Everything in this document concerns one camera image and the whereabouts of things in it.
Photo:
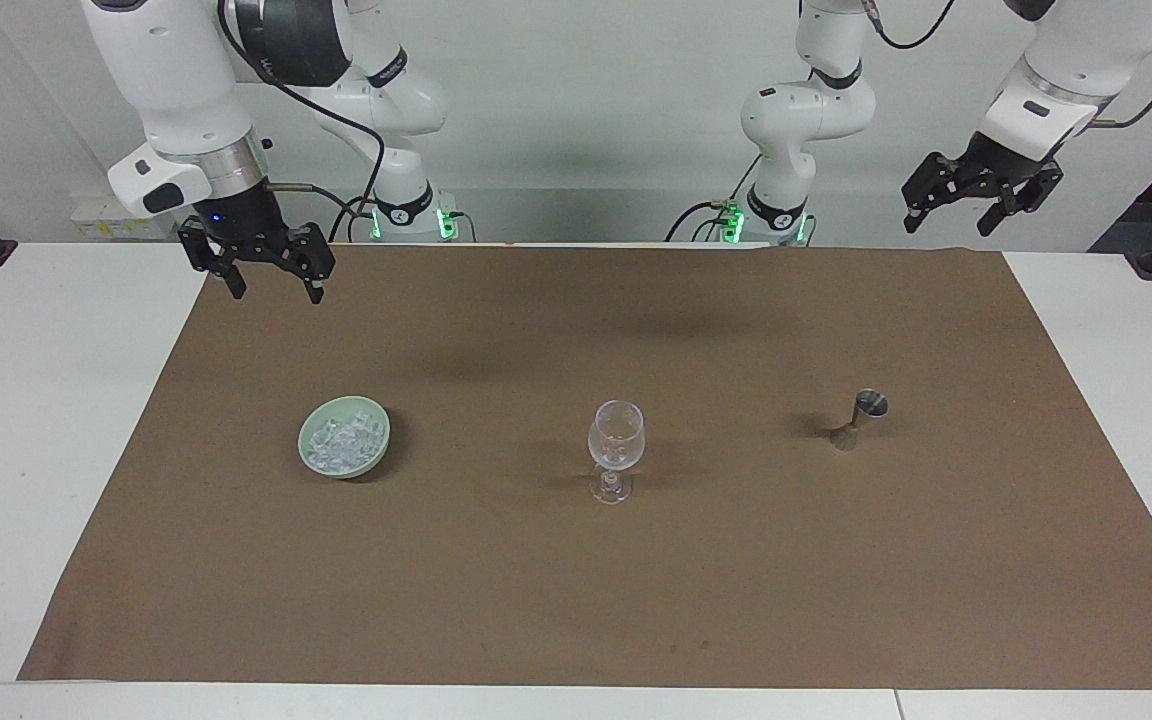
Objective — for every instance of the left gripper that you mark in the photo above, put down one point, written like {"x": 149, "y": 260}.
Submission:
{"x": 1001, "y": 160}

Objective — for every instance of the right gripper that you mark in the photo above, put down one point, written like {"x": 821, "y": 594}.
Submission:
{"x": 241, "y": 225}

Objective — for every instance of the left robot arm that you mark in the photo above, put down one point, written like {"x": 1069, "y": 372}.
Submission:
{"x": 801, "y": 110}

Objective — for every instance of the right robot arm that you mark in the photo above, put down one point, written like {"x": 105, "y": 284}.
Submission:
{"x": 186, "y": 90}

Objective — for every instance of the clear ice cube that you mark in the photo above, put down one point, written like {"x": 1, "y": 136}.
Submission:
{"x": 343, "y": 432}
{"x": 365, "y": 425}
{"x": 320, "y": 438}
{"x": 341, "y": 456}

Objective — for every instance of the clear wine glass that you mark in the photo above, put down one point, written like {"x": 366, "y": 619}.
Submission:
{"x": 616, "y": 435}

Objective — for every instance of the white power strip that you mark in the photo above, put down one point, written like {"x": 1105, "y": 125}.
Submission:
{"x": 106, "y": 220}

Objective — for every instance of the pale green bowl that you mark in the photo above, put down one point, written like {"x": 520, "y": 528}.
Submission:
{"x": 314, "y": 465}

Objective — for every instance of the silver metal jigger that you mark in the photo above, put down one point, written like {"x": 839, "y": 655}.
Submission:
{"x": 858, "y": 420}

